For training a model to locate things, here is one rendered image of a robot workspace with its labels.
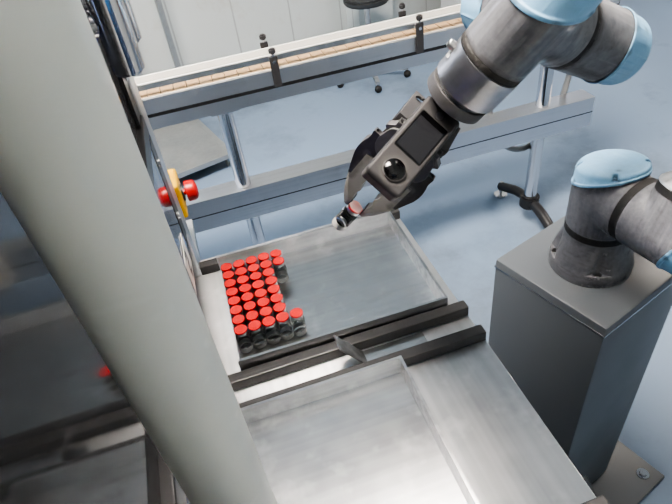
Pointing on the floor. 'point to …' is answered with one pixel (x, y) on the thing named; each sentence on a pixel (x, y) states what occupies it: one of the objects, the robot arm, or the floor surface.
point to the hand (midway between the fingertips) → (356, 206)
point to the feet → (524, 201)
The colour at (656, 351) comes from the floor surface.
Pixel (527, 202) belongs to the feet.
